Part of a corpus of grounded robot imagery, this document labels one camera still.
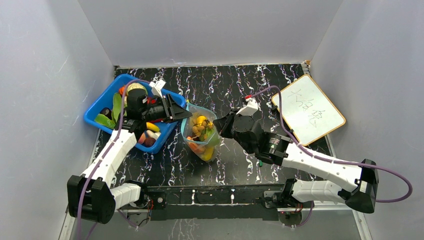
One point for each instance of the aluminium frame rail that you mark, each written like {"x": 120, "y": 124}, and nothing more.
{"x": 222, "y": 202}

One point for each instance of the clear zip top bag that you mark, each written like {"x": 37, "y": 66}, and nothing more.
{"x": 187, "y": 124}

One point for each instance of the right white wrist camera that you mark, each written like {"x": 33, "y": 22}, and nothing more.
{"x": 249, "y": 108}

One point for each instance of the yellow banana toy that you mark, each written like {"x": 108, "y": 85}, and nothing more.
{"x": 208, "y": 154}

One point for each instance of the blue plastic bin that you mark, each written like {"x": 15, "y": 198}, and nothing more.
{"x": 105, "y": 100}

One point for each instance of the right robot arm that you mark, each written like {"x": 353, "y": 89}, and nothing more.
{"x": 352, "y": 183}

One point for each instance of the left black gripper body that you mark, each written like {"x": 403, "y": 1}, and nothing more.
{"x": 157, "y": 112}

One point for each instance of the yellow bell pepper toy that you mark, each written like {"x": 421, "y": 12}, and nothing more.
{"x": 200, "y": 119}

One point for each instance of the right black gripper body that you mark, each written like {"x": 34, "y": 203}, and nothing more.
{"x": 249, "y": 149}

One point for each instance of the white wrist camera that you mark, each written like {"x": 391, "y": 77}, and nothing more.
{"x": 249, "y": 108}
{"x": 156, "y": 88}

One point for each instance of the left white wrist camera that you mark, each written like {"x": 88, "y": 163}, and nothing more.
{"x": 156, "y": 88}

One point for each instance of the orange papaya slice toy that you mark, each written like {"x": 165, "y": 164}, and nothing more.
{"x": 195, "y": 147}

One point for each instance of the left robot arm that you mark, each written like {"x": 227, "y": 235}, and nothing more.
{"x": 90, "y": 196}

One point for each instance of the white dry erase board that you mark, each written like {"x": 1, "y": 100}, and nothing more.
{"x": 308, "y": 111}

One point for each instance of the small green cabbage toy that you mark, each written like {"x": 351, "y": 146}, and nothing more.
{"x": 212, "y": 138}

